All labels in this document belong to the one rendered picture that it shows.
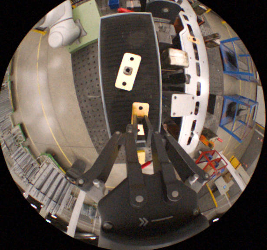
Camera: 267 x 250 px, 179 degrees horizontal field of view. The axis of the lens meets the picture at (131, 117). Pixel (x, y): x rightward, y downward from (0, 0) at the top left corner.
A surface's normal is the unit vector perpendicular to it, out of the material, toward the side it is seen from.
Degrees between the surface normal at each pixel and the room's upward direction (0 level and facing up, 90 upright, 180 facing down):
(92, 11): 42
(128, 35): 0
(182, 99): 0
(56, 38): 48
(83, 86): 0
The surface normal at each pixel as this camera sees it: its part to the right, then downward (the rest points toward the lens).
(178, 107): -0.01, 0.37
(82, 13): 0.12, 0.88
